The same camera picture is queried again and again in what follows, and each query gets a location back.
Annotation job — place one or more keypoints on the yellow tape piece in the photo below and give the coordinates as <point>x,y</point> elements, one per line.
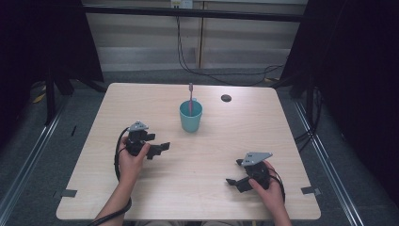
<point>39,98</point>

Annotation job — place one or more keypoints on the metal floor rail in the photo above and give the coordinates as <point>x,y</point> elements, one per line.
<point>28,163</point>
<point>329,169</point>

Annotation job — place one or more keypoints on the teal cup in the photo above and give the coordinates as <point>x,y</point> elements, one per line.
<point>190,121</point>

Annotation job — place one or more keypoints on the person's left hand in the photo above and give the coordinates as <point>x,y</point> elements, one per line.
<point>131,164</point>

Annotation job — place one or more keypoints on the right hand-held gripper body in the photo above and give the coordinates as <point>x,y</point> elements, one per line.
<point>258,171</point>

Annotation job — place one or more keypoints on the grey tape piece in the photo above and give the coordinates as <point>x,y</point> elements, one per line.
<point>310,190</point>
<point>67,193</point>

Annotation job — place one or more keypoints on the person's right hand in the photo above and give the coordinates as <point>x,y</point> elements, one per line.
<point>271,193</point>

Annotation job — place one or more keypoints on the dark round table grommet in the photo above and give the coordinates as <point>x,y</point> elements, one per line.
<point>226,98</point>

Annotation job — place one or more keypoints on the black horizontal bar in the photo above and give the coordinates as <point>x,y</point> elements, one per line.
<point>194,13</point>

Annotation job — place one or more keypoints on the white wall socket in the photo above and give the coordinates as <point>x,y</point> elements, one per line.
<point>182,3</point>

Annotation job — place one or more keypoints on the black metal stand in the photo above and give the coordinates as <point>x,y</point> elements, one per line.
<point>50,94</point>

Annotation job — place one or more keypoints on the black curtain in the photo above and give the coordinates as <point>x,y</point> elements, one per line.
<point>354,78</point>
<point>40,40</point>

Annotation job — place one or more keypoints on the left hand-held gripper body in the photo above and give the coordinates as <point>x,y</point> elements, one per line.
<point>136,139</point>

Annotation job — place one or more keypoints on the pink toothbrush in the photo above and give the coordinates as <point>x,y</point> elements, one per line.
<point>190,100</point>

